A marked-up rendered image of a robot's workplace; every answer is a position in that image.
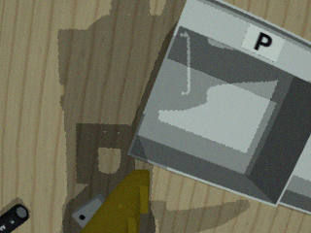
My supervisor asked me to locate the white domino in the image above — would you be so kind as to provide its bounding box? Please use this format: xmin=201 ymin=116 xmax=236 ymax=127
xmin=72 ymin=193 xmax=105 ymax=228

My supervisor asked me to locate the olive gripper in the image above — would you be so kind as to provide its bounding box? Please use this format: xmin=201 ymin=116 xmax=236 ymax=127
xmin=80 ymin=169 xmax=150 ymax=233

